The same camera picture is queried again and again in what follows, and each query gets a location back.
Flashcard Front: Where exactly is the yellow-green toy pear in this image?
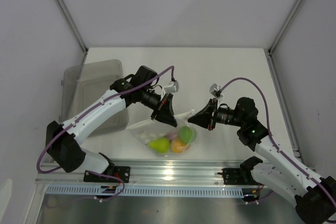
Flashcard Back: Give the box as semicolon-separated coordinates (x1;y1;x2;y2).
148;137;170;154

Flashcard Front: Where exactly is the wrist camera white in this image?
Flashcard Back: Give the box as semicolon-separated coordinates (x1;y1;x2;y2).
209;83;223;101
161;80;180;98

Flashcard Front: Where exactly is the aluminium mounting rail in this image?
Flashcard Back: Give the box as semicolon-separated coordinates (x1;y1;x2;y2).
35;159;242;187

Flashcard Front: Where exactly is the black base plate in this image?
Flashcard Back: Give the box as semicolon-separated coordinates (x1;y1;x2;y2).
217;168;258;185
83;166;131;183

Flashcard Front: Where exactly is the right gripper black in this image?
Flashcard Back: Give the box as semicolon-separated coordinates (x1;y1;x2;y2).
187;98;244;131

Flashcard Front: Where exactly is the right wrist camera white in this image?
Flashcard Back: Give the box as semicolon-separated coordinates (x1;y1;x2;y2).
209;83;223;101

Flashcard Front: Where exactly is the right aluminium frame post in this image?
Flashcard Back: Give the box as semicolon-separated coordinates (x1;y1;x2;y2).
267;0;322;53

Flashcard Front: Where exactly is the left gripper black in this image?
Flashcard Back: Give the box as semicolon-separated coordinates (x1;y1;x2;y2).
140;87;177;127

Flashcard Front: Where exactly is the aluminium frame post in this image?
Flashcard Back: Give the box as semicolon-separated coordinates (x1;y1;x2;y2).
54;0;88;53
267;0;322;53

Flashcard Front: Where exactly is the purple toy eggplant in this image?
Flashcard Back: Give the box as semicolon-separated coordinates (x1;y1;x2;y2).
166;132;178;141

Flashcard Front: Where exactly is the green toy fruit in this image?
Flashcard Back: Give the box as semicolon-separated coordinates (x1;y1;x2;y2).
178;126;197;145

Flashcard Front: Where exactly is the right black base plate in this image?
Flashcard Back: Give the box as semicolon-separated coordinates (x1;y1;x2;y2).
217;168;258;185

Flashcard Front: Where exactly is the clear zip top bag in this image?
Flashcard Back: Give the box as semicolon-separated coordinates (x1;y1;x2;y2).
127;110;197;157

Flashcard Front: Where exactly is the left aluminium frame post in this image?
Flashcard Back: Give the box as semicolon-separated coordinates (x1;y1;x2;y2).
54;0;88;53

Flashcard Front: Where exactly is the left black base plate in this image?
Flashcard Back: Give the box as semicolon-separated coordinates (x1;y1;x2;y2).
83;166;131;183

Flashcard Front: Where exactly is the slotted white cable duct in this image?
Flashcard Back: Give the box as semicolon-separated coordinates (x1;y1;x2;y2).
46;185;244;198

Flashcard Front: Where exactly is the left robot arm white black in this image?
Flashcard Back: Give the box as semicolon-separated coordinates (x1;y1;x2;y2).
42;66;179;182

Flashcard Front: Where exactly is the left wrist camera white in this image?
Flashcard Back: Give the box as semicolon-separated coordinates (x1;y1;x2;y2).
161;80;180;98

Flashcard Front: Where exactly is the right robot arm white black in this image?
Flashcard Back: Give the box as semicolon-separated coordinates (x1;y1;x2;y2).
188;97;335;223

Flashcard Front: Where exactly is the orange toy lemon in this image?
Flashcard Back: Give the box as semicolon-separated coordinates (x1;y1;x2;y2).
170;138;190;153

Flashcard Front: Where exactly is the clear plastic container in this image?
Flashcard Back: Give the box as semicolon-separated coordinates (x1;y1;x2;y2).
59;59;123;122

